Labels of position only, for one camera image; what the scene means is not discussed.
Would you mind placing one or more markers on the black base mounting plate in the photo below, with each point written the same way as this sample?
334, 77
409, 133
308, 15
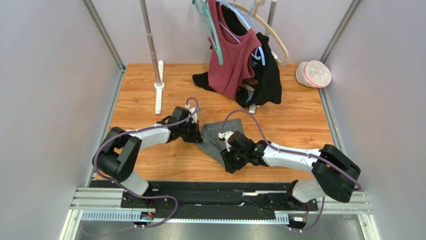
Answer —
211, 200

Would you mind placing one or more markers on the white rack base foot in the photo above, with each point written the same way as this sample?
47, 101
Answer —
159, 87

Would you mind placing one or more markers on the light blue plastic hanger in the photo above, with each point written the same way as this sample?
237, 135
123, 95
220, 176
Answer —
236, 28

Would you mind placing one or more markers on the grey rack pole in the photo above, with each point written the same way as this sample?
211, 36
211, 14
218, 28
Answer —
148, 33
271, 13

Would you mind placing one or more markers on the white rack foot right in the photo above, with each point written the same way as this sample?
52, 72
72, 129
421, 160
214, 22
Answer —
253, 108

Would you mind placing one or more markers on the grey rack pole left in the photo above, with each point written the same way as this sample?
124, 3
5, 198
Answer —
148, 33

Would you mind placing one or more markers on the beige wooden hanger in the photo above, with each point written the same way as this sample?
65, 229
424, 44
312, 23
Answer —
269, 31

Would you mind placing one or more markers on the black t-shirt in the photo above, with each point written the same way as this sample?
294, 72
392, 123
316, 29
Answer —
264, 87

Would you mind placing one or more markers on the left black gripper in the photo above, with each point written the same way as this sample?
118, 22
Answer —
195, 137

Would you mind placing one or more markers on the grey rack pole right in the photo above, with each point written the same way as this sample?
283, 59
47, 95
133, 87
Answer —
271, 13

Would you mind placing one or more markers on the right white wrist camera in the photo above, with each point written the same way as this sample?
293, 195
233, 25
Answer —
224, 137

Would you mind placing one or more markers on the maroon tank top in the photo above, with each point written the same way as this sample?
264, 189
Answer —
236, 52

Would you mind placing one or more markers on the grey cloth napkin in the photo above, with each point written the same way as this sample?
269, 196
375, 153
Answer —
211, 144

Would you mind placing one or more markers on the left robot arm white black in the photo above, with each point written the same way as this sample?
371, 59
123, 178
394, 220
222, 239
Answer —
116, 157

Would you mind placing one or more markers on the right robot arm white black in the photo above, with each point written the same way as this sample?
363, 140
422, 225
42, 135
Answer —
334, 175

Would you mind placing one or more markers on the teal plastic hanger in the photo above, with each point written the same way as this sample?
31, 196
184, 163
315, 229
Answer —
203, 10

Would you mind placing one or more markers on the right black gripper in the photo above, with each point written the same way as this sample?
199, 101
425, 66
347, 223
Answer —
228, 158

